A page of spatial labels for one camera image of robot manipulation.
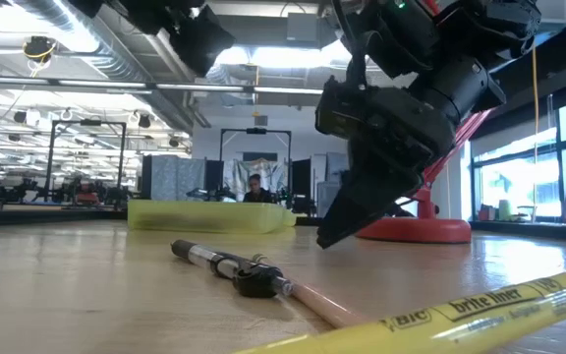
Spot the grey ceiling unit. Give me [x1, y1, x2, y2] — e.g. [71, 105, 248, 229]
[286, 12, 320, 43]

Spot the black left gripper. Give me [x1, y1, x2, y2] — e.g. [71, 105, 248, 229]
[167, 3, 238, 79]

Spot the yellow ceiling cable coil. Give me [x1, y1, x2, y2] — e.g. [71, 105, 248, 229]
[21, 34, 59, 68]

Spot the silver cover sheet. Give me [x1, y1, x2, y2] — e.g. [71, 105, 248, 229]
[223, 156, 289, 201]

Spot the yellow highlighter pen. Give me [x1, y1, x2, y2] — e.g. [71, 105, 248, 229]
[231, 268, 566, 354]

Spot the natural wood pencil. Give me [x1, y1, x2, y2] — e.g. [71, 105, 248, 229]
[252, 253, 370, 329]

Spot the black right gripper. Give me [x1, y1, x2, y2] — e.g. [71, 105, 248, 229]
[314, 73, 461, 250]

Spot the yellow transparent supply box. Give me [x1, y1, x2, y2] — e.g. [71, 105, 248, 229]
[126, 198, 298, 235]

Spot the black pen with clear barrel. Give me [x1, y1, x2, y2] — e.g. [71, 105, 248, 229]
[170, 238, 295, 300]

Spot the red desk lamp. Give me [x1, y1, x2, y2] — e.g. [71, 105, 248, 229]
[354, 108, 494, 246]

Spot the black gantry frame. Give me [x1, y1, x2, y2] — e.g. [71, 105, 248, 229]
[218, 127, 293, 204]
[45, 119, 128, 204]

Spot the person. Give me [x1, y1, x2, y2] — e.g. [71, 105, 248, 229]
[241, 172, 275, 205]

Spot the yellow hanging power cable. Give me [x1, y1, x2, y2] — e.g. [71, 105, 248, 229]
[530, 42, 543, 166]

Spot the grey partition panel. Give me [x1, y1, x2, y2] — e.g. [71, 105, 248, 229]
[140, 154, 206, 202]

